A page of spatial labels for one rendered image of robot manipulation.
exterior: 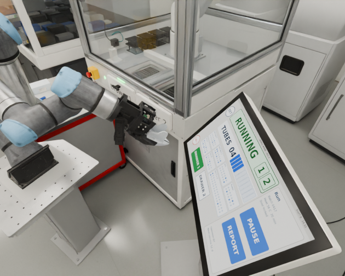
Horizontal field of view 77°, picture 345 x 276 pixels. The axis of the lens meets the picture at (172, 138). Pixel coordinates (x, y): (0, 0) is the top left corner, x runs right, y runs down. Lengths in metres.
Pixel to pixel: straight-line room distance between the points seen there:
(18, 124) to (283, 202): 0.64
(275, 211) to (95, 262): 1.39
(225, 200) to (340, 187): 1.85
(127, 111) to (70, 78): 0.16
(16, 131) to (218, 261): 0.59
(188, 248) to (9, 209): 1.08
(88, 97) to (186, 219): 1.37
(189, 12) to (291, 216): 0.68
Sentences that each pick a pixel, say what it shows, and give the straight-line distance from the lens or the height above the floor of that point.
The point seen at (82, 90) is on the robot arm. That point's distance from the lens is 0.58.
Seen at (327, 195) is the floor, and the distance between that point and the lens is 2.28.
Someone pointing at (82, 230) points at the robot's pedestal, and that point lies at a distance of 1.63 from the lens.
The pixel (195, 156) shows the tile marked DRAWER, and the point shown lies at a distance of 0.80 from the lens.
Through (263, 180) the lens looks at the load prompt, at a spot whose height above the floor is 1.15.
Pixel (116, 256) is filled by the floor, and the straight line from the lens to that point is 1.72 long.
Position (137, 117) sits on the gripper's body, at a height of 1.23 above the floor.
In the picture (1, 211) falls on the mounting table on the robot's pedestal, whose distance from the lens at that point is 1.18.
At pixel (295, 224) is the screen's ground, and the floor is 1.17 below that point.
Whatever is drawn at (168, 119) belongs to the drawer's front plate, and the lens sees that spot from 1.12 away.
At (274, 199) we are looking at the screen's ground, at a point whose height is 1.15.
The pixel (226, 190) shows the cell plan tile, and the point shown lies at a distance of 0.65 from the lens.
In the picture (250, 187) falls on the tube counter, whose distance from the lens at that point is 0.60.
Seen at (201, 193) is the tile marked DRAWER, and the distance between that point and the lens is 0.71.
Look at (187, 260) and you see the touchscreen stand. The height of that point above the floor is 0.04.
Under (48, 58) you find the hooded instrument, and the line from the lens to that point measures 2.08.
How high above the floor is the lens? 1.59
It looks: 43 degrees down
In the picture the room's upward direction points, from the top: straight up
